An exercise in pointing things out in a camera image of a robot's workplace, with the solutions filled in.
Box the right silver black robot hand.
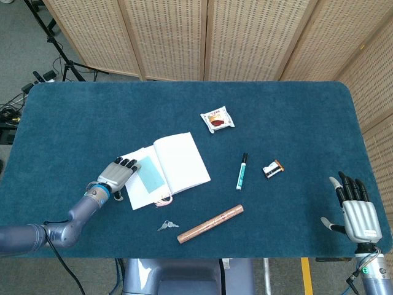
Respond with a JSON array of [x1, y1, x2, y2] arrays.
[[321, 171, 383, 245]]

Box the silver keys on ring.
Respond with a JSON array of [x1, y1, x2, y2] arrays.
[[157, 220, 180, 232]]

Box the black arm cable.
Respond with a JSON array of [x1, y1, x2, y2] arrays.
[[42, 219, 87, 295]]

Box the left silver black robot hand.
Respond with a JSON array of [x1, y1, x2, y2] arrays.
[[96, 156, 142, 202]]

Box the open white lined notebook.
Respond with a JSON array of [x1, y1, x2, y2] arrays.
[[118, 132, 212, 211]]

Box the green white marker pen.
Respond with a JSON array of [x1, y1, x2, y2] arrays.
[[235, 152, 249, 191]]

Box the woven wooden screen panel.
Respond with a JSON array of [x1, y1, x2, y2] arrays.
[[362, 114, 393, 277], [118, 0, 207, 82], [42, 0, 144, 81], [204, 0, 317, 82], [334, 18, 393, 133], [278, 0, 393, 82]]

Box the brown wooden cylinder red letters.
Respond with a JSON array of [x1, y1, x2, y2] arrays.
[[177, 204, 245, 245]]

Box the teal velvet table cloth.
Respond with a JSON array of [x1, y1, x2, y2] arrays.
[[0, 81, 393, 259]]

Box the black tripod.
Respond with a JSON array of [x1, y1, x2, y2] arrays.
[[24, 0, 109, 82]]

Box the bundle of floor cables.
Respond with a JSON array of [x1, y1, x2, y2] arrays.
[[0, 92, 27, 145]]

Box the black power adapter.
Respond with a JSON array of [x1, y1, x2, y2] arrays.
[[32, 69, 58, 84]]

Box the grey blue robot torso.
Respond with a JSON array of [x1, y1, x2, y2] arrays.
[[122, 258, 256, 295]]

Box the white snack packet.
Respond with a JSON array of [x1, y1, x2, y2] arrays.
[[200, 106, 236, 134]]

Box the blue bookmark with pink tassel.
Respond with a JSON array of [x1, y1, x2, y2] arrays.
[[134, 155, 174, 207]]

